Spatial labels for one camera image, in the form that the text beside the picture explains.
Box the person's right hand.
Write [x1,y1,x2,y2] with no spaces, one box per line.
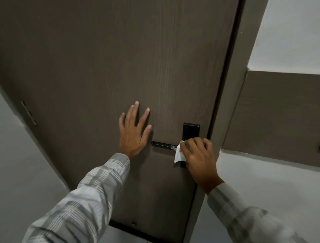
[179,137,225,196]

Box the person's left hand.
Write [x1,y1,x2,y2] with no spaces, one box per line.
[119,101,153,161]

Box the white wipe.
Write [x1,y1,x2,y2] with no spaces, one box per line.
[174,141,187,163]

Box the brown wooden door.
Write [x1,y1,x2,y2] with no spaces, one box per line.
[0,0,242,243]

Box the person's right forearm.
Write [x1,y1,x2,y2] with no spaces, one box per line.
[207,182,308,243]

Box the person's left forearm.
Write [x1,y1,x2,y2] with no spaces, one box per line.
[22,153,131,243]

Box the metal door hinge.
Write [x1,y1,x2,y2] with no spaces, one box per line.
[21,101,38,126]

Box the black door handle lock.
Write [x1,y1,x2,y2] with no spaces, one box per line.
[151,122,201,169]

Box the taupe door frame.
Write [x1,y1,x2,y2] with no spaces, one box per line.
[184,0,269,243]

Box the brown wall panel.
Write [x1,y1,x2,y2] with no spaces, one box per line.
[222,71,320,168]

